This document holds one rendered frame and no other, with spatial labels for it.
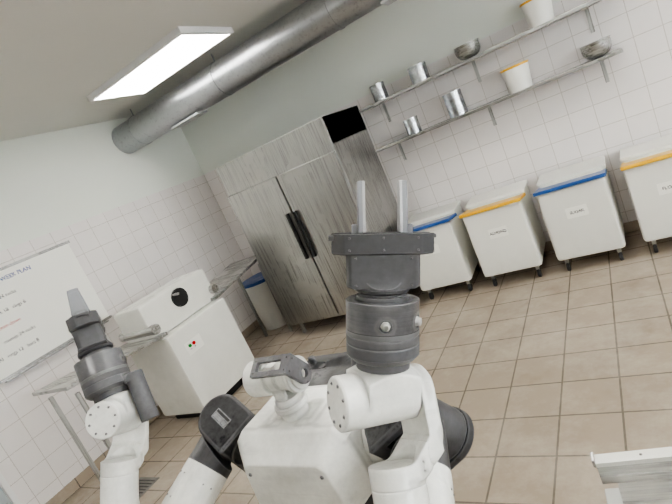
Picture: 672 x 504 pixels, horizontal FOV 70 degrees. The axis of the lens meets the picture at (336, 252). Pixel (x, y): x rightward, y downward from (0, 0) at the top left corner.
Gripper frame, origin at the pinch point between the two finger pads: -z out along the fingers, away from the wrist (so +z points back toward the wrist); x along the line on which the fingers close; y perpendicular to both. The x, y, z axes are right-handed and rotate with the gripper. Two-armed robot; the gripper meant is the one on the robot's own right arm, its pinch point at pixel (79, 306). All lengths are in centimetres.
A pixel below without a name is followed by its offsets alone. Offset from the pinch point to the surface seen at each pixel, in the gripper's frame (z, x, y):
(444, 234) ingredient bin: -29, -255, -285
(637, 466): 82, 12, -92
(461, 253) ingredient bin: -6, -258, -293
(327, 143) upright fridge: -147, -251, -217
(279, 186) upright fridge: -145, -309, -180
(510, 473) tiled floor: 117, -118, -142
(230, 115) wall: -284, -385, -196
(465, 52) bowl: -153, -169, -333
